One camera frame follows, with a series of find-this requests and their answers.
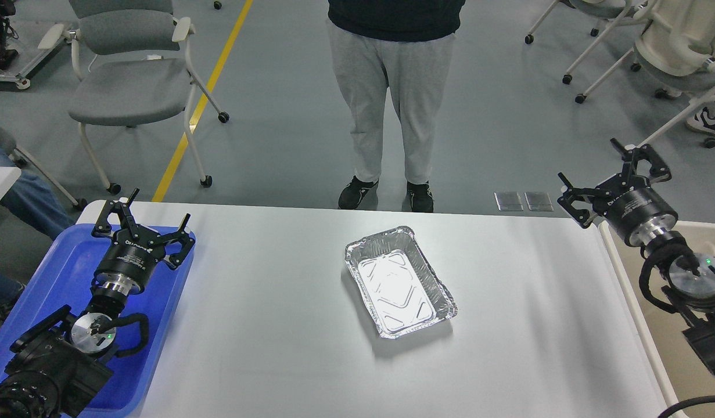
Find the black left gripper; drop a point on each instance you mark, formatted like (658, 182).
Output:
(134, 251)

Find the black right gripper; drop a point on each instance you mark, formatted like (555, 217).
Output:
(639, 210)

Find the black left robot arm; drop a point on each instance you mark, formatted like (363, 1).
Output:
(85, 336)

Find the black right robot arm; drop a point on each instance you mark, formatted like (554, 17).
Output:
(665, 267)

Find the right metal floor plate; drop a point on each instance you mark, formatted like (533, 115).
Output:
(538, 202)

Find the metal floor plate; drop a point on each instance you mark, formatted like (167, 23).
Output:
(508, 201)
(538, 202)

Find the blue plastic tray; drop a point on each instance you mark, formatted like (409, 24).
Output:
(63, 278)

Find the left metal floor plate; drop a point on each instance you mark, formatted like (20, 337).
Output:
(508, 201)

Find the black white sneaker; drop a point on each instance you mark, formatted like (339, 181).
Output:
(702, 121)

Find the white chair right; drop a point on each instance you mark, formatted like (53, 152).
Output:
(676, 46)

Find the grey office chair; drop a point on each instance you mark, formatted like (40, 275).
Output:
(132, 92)

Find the beige plastic bin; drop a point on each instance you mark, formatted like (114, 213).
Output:
(680, 373)

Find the black equipment on cart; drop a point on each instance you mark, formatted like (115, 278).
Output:
(20, 55)

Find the aluminium foil tray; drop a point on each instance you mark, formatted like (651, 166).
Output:
(399, 288)

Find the standing person grey trousers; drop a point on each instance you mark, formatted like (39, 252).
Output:
(400, 50)

